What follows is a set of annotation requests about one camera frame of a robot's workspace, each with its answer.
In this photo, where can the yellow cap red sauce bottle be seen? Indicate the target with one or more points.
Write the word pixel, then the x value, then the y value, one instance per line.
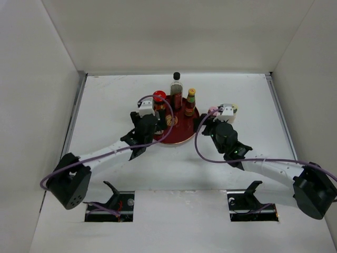
pixel 190 103

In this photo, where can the red lid chili sauce jar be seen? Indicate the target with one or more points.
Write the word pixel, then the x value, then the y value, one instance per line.
pixel 158 102

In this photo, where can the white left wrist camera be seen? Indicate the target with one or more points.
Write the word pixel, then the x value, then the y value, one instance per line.
pixel 145 108

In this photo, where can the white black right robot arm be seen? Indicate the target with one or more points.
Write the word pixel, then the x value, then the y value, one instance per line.
pixel 313 188

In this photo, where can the pale squeeze bottle yellow cap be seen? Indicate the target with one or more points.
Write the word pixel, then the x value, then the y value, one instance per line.
pixel 233 117

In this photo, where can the pink lid spice jar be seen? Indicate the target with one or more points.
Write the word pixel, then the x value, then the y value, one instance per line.
pixel 213 111

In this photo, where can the right aluminium table rail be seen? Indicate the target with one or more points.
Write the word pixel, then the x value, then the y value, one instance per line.
pixel 281 115

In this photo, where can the left aluminium table rail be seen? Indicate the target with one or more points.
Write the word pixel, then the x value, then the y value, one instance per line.
pixel 76 105

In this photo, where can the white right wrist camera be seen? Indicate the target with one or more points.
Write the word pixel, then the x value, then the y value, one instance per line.
pixel 225 111

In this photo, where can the tall dark bottle red label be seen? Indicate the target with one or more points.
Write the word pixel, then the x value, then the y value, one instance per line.
pixel 176 90

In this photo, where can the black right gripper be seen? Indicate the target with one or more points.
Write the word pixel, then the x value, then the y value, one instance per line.
pixel 206 132

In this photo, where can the clear grinder with black top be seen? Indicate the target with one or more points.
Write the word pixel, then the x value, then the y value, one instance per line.
pixel 158 132

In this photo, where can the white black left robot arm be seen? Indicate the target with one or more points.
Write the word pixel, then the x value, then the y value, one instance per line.
pixel 70 181

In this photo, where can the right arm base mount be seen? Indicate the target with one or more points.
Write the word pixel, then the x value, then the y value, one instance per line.
pixel 245 207

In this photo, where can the aluminium table rail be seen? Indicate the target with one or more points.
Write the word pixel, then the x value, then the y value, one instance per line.
pixel 281 115
pixel 162 72
pixel 76 105

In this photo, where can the back aluminium table rail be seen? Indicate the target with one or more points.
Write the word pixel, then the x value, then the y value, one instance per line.
pixel 162 72

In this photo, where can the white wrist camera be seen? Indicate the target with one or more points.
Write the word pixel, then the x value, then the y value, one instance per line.
pixel 225 111
pixel 145 108

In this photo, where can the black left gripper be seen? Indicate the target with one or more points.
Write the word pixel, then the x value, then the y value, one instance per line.
pixel 136 117

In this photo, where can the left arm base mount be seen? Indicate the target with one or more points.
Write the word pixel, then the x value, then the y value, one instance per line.
pixel 118 208

